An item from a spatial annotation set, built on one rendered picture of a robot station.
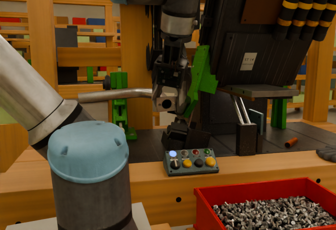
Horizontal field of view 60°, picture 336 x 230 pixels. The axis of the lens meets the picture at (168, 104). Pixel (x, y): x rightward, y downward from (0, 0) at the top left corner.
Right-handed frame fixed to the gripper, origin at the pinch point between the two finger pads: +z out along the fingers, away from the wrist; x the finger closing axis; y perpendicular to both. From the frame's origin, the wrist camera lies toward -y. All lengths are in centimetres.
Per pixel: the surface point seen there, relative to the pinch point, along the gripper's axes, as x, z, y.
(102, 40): -279, 218, -629
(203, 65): 6.7, -1.1, -28.9
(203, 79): 7.6, 3.9, -28.5
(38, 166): -39, 31, 3
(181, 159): 6.2, 16.9, 1.1
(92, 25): -304, 182, -625
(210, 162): 14.5, 16.0, 0.7
